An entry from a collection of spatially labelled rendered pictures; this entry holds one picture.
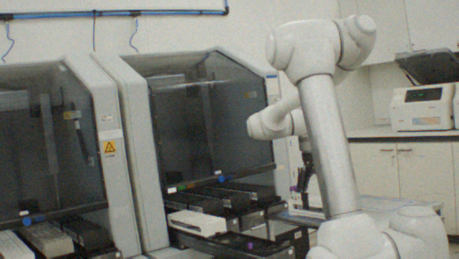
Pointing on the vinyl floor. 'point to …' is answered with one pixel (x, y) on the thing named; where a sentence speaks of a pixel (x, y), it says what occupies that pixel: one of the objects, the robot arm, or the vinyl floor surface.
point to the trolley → (384, 205)
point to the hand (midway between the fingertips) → (315, 201)
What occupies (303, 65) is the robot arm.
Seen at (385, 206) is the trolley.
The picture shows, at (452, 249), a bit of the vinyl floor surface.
